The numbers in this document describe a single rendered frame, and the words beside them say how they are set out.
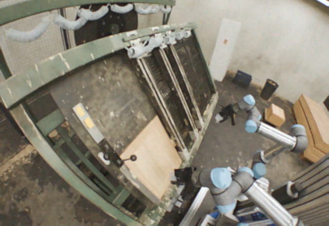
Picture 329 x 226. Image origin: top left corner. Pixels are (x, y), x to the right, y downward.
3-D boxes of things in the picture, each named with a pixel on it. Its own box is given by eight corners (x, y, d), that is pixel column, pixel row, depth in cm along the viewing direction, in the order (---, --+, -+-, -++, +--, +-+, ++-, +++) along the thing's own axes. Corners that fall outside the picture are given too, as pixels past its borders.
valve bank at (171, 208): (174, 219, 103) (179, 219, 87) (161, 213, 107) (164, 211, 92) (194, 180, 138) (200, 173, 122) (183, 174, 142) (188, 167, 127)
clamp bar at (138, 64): (180, 160, 124) (202, 164, 109) (116, 39, 82) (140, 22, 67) (184, 153, 131) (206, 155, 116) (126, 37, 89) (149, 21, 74)
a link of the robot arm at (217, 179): (225, 194, 36) (217, 174, 38) (202, 193, 44) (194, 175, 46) (235, 180, 41) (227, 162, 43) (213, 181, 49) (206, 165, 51)
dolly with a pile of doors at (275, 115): (277, 130, 289) (286, 120, 263) (262, 122, 309) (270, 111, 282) (276, 118, 330) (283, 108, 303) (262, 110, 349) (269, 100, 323)
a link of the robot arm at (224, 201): (244, 197, 41) (237, 177, 43) (228, 216, 35) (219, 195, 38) (231, 195, 47) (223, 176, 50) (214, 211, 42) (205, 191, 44)
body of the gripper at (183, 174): (184, 167, 64) (201, 165, 55) (186, 183, 61) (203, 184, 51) (172, 169, 60) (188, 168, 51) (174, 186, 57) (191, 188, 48)
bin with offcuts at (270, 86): (270, 103, 385) (279, 88, 343) (258, 97, 404) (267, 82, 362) (269, 97, 419) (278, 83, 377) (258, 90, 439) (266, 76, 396)
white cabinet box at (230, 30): (220, 82, 443) (241, 23, 310) (206, 75, 465) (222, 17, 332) (224, 76, 483) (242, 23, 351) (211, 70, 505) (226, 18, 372)
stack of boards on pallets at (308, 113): (323, 173, 178) (345, 157, 127) (299, 159, 217) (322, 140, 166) (309, 120, 341) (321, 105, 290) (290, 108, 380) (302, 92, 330)
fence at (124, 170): (154, 204, 90) (158, 206, 88) (70, 108, 57) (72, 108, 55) (158, 200, 94) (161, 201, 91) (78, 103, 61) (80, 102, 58)
